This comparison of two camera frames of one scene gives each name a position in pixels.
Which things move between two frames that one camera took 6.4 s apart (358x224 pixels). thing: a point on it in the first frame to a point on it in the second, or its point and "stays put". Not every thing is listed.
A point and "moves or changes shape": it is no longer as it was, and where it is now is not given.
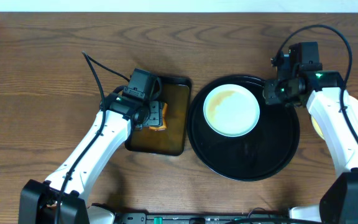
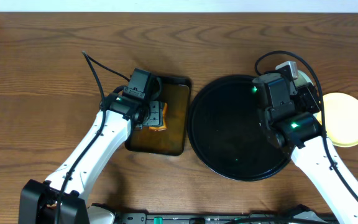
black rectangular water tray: x=176 y=92 stays put
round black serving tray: x=260 y=154 stays put
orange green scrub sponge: x=164 y=119 stays put
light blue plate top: x=231 y=110 moves or changes shape
